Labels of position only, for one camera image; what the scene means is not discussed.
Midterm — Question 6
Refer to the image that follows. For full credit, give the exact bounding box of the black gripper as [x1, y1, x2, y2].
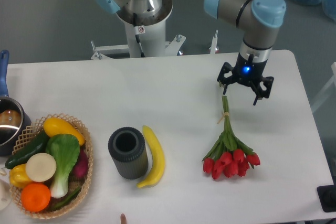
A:
[217, 53, 274, 105]

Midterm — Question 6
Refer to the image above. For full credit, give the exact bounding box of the red tulip bouquet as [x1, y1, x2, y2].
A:
[202, 95, 261, 180]

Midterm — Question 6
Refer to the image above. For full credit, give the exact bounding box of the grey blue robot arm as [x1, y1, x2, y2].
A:
[95, 0, 286, 100]

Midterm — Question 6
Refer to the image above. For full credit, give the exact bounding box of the fingertip at bottom edge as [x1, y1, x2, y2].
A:
[120, 214, 127, 224]

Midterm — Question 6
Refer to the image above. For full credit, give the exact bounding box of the yellow plastic banana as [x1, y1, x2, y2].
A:
[136, 125, 165, 188]

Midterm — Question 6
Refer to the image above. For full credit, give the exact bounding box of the dark grey ribbed vase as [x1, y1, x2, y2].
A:
[108, 127, 149, 179]

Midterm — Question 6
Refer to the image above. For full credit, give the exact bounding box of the black device at edge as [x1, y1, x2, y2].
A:
[317, 185, 335, 212]

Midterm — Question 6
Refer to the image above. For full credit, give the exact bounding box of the purple red sweet potato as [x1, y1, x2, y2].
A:
[72, 149, 89, 179]

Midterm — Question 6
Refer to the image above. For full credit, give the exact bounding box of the green bok choy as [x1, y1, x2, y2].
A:
[46, 134, 80, 198]

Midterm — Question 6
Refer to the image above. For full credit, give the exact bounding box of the yellow squash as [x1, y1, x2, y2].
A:
[43, 117, 85, 146]

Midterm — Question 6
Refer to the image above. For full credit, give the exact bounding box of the woven wicker basket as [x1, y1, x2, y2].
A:
[10, 113, 93, 220]

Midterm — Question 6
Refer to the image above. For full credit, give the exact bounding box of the dark green cucumber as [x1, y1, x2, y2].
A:
[5, 130, 49, 169]

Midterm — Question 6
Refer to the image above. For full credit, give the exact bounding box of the green chili pepper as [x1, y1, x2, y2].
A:
[49, 187, 81, 211]

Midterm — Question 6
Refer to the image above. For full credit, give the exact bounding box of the white round radish slice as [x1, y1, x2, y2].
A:
[26, 153, 57, 182]

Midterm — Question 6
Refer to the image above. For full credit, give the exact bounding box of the orange fruit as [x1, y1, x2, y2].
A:
[20, 183, 51, 212]

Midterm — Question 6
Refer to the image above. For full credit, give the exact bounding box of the yellow bell pepper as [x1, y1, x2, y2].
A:
[9, 164, 33, 189]

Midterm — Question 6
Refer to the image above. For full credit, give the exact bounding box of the white frame at right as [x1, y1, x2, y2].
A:
[310, 62, 336, 113]

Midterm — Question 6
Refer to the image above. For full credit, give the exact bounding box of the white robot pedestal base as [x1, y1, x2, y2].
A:
[94, 0, 186, 58]

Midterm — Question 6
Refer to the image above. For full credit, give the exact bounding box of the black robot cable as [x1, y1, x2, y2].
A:
[132, 13, 145, 58]

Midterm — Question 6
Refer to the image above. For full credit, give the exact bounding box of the blue handled saucepan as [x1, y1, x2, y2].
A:
[1, 50, 31, 156]

